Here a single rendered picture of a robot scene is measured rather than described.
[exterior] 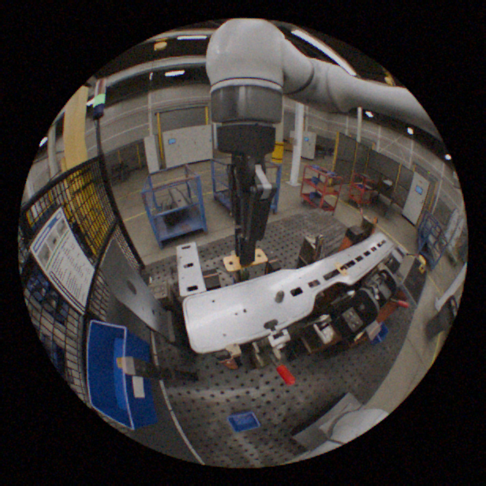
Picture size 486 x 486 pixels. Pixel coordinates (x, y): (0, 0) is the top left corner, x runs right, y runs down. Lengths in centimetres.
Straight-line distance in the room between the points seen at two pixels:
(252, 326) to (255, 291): 13
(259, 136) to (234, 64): 10
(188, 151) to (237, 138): 797
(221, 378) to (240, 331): 35
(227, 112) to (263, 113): 4
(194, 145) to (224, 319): 798
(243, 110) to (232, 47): 9
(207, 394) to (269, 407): 28
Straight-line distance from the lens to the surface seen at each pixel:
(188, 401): 84
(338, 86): 28
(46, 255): 54
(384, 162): 799
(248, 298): 55
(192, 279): 62
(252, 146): 18
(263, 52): 20
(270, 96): 19
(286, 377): 35
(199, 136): 823
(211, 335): 51
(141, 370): 38
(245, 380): 78
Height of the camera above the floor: 148
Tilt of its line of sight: 41 degrees down
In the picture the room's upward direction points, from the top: straight up
